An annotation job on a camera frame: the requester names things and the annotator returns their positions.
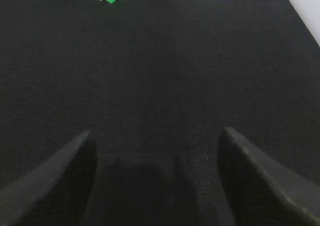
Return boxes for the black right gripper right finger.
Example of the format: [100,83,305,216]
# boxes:
[217,127,320,226]

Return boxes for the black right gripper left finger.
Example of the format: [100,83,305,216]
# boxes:
[0,130,97,226]

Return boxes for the black fabric table mat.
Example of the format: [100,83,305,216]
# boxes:
[0,0,320,226]

